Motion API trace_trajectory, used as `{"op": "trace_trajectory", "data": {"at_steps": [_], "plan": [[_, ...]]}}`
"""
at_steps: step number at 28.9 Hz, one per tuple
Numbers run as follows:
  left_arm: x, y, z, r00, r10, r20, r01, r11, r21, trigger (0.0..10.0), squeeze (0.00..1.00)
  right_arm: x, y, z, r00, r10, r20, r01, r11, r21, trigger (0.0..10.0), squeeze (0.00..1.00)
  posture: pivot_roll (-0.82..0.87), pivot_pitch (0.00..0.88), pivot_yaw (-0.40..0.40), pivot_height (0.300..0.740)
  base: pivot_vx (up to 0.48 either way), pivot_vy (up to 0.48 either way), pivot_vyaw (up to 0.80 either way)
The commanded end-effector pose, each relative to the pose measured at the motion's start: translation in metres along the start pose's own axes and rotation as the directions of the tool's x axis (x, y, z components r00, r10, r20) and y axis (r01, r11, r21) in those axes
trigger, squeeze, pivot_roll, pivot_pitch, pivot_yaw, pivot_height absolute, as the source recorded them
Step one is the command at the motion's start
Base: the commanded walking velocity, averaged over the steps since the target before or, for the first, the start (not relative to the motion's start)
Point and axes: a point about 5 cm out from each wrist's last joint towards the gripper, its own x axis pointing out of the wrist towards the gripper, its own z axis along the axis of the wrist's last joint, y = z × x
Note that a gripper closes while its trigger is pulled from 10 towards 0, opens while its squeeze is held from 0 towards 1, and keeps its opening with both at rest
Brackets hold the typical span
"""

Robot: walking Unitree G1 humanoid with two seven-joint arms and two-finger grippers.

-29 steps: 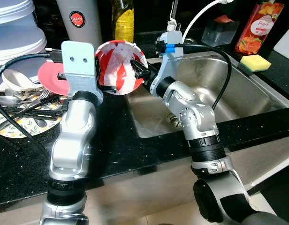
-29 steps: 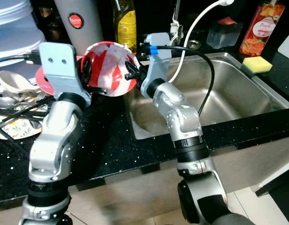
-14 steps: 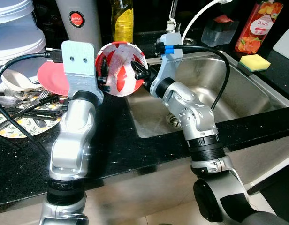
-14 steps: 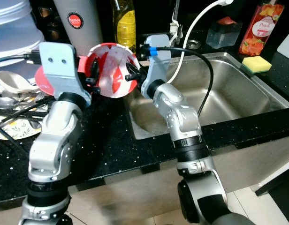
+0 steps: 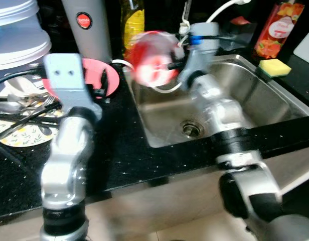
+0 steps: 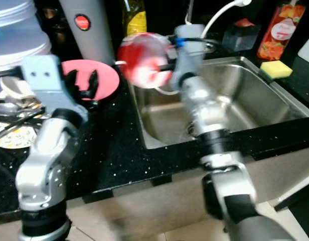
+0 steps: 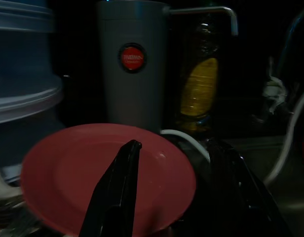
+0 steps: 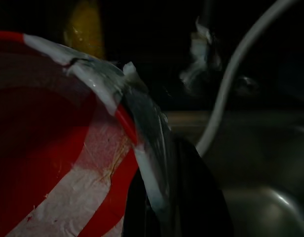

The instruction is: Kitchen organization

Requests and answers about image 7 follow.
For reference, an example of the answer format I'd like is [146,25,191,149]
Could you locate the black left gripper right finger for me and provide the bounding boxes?
[191,138,294,237]

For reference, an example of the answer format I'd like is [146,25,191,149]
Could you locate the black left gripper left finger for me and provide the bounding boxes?
[78,139,143,237]

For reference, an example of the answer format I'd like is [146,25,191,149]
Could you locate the oil bottle with yellow label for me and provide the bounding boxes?
[175,14,221,134]

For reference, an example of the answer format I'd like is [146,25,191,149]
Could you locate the clear plastic storage container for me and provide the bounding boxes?
[0,0,66,185]

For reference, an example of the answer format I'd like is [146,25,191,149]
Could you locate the pink round plate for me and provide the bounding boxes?
[20,123,197,235]

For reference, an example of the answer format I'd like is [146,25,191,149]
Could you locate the stacked pale dishes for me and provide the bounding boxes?
[0,164,27,223]

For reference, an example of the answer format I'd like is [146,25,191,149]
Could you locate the grey canister with red badge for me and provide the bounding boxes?
[96,0,171,134]

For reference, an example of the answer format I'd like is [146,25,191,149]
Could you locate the metal tap spout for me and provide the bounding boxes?
[166,6,239,37]

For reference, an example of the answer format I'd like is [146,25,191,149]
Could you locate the white wire dish rack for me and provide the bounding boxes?
[160,93,304,185]

